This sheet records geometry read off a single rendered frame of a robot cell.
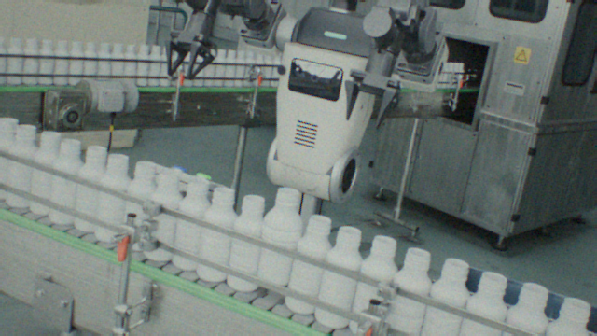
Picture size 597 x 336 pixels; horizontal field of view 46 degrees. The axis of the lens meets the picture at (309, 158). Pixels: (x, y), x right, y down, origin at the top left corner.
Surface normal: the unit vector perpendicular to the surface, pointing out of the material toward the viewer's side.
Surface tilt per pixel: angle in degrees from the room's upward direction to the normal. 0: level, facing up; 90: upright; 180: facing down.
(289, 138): 90
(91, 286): 90
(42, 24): 90
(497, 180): 93
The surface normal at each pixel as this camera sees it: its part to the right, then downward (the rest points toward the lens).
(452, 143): -0.69, 0.07
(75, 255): -0.43, 0.15
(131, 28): 0.71, 0.29
